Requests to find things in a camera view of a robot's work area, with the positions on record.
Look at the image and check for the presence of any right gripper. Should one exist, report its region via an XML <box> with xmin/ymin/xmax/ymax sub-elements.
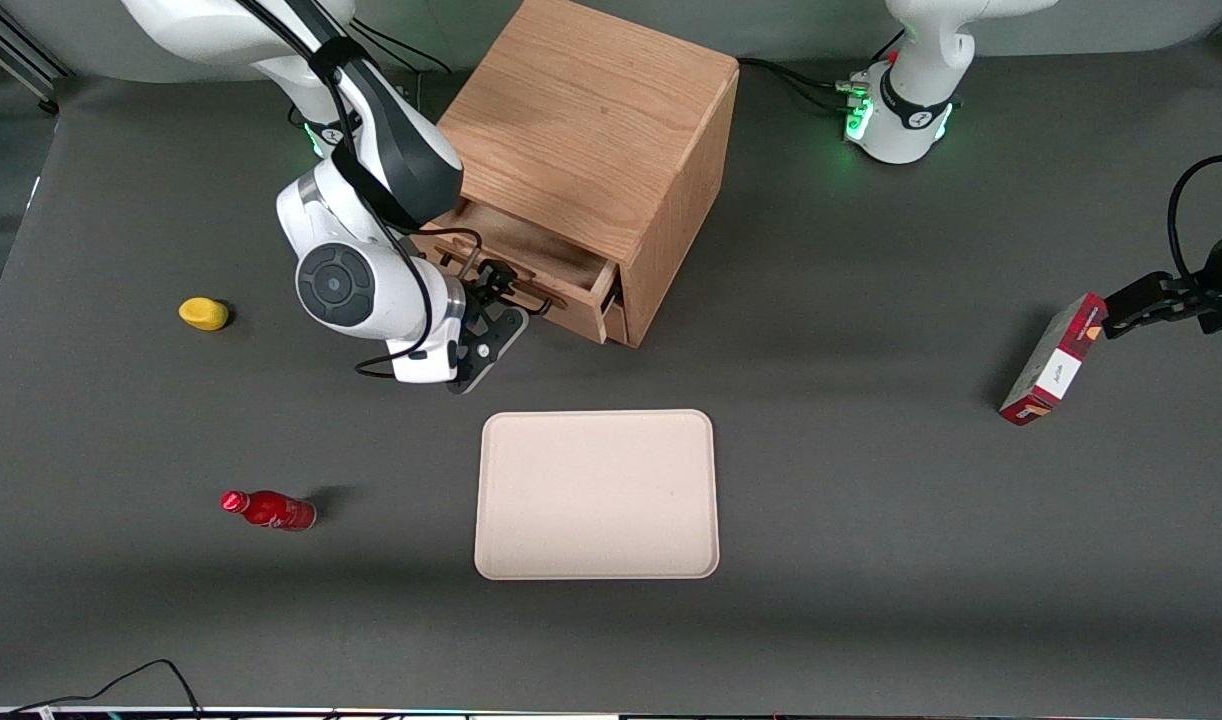
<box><xmin>389</xmin><ymin>260</ymin><xmax>532</xmax><ymax>385</ymax></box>

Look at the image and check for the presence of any wooden drawer with handle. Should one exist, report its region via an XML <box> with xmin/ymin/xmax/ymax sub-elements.
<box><xmin>411</xmin><ymin>198</ymin><xmax>622</xmax><ymax>346</ymax></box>

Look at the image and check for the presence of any wooden drawer cabinet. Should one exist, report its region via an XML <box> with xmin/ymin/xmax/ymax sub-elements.
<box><xmin>433</xmin><ymin>0</ymin><xmax>740</xmax><ymax>349</ymax></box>

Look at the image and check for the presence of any red plaid cardboard box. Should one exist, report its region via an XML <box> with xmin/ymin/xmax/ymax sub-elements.
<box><xmin>999</xmin><ymin>292</ymin><xmax>1110</xmax><ymax>427</ymax></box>

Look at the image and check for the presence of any beige rectangular tray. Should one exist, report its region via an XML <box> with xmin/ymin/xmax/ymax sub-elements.
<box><xmin>474</xmin><ymin>409</ymin><xmax>721</xmax><ymax>581</ymax></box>

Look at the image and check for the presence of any yellow lemon toy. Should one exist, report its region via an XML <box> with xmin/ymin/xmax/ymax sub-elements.
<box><xmin>178</xmin><ymin>297</ymin><xmax>231</xmax><ymax>332</ymax></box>

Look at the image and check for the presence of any red bottle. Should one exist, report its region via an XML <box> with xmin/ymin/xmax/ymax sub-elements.
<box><xmin>221</xmin><ymin>489</ymin><xmax>318</xmax><ymax>532</ymax></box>

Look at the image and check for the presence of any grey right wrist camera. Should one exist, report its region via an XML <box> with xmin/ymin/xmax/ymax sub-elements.
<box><xmin>449</xmin><ymin>305</ymin><xmax>530</xmax><ymax>395</ymax></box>

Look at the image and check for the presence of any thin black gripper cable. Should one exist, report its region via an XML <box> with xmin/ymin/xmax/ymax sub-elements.
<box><xmin>419</xmin><ymin>227</ymin><xmax>557</xmax><ymax>317</ymax></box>

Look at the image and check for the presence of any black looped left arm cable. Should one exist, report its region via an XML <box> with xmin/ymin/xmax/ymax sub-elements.
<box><xmin>1167</xmin><ymin>153</ymin><xmax>1222</xmax><ymax>286</ymax></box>

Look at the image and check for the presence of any black cable along right arm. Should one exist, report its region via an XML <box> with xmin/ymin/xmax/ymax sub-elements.
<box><xmin>236</xmin><ymin>0</ymin><xmax>432</xmax><ymax>379</ymax></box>

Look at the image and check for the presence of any black right base cable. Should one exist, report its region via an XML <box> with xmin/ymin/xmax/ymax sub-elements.
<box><xmin>356</xmin><ymin>15</ymin><xmax>454</xmax><ymax>77</ymax></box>

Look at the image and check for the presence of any black base cable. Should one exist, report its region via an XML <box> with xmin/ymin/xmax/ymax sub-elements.
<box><xmin>356</xmin><ymin>15</ymin><xmax>454</xmax><ymax>77</ymax></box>
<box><xmin>736</xmin><ymin>55</ymin><xmax>872</xmax><ymax>116</ymax></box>

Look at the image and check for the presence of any black left base cable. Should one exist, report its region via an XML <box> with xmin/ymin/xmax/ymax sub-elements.
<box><xmin>736</xmin><ymin>55</ymin><xmax>872</xmax><ymax>116</ymax></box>

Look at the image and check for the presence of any black cable at table edge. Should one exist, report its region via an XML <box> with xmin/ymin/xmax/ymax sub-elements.
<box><xmin>11</xmin><ymin>659</ymin><xmax>204</xmax><ymax>720</ymax></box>

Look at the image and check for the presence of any metal frame rail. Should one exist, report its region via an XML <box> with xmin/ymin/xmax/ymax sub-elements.
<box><xmin>0</xmin><ymin>0</ymin><xmax>62</xmax><ymax>116</ymax></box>

